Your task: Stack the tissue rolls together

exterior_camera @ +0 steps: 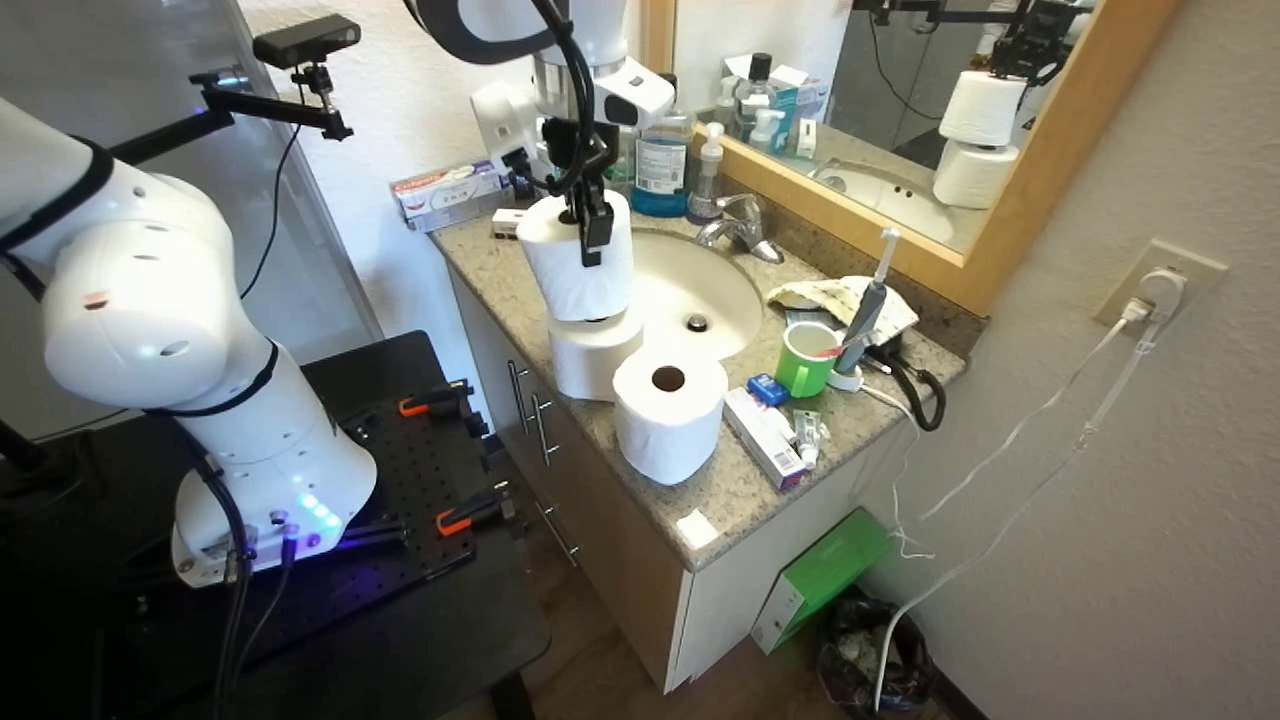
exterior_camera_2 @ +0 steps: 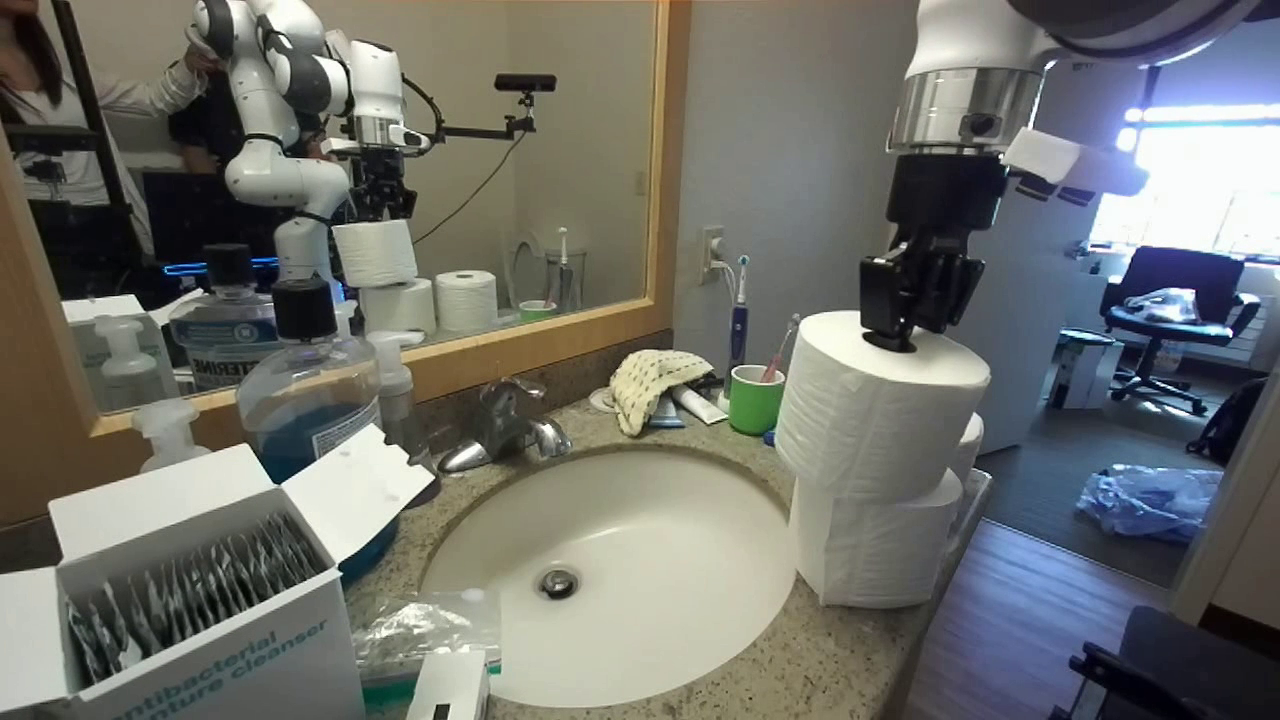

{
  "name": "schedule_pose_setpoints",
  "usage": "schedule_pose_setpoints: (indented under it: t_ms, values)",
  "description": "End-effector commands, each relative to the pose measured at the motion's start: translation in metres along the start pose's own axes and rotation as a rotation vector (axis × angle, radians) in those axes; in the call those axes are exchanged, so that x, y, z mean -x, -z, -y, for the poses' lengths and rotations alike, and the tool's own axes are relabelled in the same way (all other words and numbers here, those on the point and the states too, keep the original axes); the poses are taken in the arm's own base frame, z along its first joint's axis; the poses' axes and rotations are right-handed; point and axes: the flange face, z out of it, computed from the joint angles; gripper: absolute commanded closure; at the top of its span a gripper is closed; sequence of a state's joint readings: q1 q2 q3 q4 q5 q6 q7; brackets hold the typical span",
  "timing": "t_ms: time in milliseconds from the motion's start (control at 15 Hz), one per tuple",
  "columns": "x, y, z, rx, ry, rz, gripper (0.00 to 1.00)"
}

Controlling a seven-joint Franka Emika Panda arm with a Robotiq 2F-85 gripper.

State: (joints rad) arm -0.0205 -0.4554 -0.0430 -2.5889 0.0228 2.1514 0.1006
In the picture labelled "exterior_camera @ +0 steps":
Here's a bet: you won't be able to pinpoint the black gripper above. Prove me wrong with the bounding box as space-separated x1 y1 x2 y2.
537 118 630 272

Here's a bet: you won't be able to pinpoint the white tissue roll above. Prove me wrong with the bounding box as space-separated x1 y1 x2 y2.
547 303 647 403
610 339 732 490
516 192 636 331

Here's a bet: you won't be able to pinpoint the small white device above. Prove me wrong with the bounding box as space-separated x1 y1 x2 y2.
488 205 537 243

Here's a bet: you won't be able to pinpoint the blue mouthwash bottle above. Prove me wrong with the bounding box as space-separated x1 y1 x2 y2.
634 113 695 221

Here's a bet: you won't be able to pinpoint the small clear soap bottle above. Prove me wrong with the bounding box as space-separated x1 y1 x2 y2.
688 120 732 227

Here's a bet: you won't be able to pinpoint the white sink basin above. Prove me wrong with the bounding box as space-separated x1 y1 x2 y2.
623 227 772 366

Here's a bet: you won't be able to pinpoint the white printed carton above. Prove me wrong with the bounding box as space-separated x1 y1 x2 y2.
387 155 511 233

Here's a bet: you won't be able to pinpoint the chrome faucet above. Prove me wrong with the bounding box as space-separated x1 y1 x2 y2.
695 188 793 270

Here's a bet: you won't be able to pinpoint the orange black clamp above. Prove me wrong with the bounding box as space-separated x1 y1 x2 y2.
395 379 475 423
434 485 516 543

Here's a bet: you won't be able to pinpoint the cream fabric pouch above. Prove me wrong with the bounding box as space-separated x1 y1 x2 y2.
763 272 926 354

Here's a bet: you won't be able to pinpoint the green mug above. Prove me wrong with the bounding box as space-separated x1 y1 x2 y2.
772 317 844 403

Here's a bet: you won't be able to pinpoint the white toothpaste box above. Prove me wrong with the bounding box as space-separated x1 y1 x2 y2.
720 389 816 497

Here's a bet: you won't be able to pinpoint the electric toothbrush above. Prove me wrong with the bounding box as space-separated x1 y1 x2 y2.
834 225 904 398

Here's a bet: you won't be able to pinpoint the wood framed mirror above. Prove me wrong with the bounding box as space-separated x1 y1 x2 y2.
636 0 1184 322

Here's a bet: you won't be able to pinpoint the crumpled clear wrapper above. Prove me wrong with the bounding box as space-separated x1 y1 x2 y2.
786 403 834 471

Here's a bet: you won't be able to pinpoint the vanity cabinet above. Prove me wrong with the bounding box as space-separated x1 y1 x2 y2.
451 277 896 696

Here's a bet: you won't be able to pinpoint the green cardboard box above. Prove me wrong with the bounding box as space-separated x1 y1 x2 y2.
753 506 896 656

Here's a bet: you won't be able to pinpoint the black robot table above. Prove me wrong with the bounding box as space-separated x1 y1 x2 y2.
0 328 552 720

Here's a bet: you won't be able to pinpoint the black trash bin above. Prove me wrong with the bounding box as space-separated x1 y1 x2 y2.
813 593 945 720

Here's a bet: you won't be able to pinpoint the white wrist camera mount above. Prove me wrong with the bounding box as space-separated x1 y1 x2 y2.
468 61 682 151

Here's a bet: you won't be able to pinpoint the metal cabinet handle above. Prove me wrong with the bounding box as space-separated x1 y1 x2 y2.
511 366 563 464
537 502 586 574

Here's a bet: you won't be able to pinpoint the black camera cable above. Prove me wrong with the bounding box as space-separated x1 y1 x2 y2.
235 126 305 303

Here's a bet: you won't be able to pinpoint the black external camera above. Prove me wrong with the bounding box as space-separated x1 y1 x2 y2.
253 11 364 69

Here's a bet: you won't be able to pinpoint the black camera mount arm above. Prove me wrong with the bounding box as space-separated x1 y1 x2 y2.
72 65 357 175

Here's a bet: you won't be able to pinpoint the black cord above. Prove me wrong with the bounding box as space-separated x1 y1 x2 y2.
863 339 952 436

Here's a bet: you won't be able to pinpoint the grey robot base cables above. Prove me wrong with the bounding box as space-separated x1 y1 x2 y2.
205 456 305 720

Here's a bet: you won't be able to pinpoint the white power cable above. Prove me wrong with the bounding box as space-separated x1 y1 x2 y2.
884 296 1155 563
869 270 1187 711

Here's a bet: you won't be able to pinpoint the beige wall outlet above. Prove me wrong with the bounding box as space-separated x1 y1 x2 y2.
1091 237 1231 343

